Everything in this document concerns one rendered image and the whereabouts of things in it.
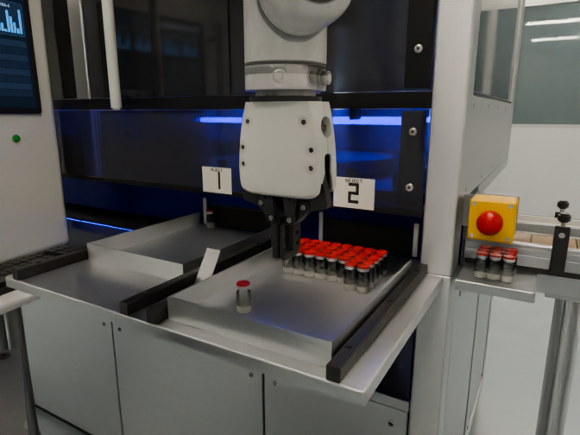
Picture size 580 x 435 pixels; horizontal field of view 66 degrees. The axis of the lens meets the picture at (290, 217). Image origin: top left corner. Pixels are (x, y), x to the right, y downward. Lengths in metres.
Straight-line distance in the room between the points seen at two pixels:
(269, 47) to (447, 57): 0.44
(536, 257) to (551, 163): 4.50
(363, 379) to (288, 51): 0.36
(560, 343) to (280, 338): 0.64
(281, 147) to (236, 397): 0.89
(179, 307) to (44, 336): 1.21
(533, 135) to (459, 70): 4.61
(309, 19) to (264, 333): 0.37
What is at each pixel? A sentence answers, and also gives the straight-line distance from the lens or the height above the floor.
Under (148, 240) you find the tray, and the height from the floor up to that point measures 0.88.
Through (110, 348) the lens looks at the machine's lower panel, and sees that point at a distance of 1.54.
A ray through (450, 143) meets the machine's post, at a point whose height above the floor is 1.12.
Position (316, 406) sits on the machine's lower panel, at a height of 0.52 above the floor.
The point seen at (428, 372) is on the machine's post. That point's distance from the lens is 0.96.
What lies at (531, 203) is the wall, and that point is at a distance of 5.49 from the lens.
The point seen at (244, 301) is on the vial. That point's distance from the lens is 0.67.
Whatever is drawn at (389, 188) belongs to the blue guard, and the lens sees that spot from 0.86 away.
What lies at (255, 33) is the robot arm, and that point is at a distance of 0.46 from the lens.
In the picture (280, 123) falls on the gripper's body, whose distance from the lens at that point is 0.46.
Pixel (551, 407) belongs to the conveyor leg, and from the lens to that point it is 1.12.
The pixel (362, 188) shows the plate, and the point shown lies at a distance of 0.87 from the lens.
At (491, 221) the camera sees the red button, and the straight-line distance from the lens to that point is 0.79.
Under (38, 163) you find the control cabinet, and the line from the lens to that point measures 1.36.
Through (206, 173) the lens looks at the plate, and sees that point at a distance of 1.07.
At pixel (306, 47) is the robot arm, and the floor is 1.23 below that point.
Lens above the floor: 1.17
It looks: 13 degrees down
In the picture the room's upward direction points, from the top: straight up
